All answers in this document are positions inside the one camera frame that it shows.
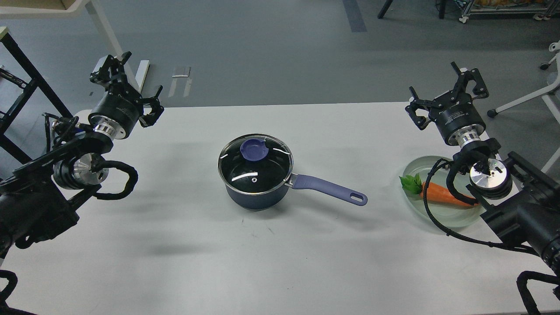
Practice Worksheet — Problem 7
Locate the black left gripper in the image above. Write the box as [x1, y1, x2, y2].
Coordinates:
[88, 52, 165, 140]

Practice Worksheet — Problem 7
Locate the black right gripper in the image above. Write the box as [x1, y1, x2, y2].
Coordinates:
[405, 62, 489, 146]

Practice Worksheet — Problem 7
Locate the glass lid blue knob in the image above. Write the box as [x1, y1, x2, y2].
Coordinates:
[217, 133, 294, 195]

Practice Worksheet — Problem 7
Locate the blue saucepan with handle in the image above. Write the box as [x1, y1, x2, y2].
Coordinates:
[217, 133, 368, 210]

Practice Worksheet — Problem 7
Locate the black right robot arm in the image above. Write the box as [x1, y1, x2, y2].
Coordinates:
[400, 62, 560, 315]

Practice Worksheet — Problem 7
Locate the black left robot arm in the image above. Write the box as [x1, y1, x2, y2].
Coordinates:
[0, 52, 164, 260]

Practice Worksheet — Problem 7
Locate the orange toy carrot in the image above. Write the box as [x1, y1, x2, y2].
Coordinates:
[399, 174, 478, 209]

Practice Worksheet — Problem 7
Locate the white chair base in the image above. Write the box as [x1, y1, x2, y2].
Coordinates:
[487, 40, 560, 174]

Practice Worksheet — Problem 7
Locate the metal wheeled cart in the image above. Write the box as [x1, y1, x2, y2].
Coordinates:
[455, 0, 559, 24]

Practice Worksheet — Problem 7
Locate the black shelf frame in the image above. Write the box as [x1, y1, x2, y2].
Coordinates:
[0, 27, 73, 164]

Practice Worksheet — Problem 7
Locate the white desk frame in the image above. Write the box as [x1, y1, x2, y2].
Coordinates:
[0, 0, 151, 109]

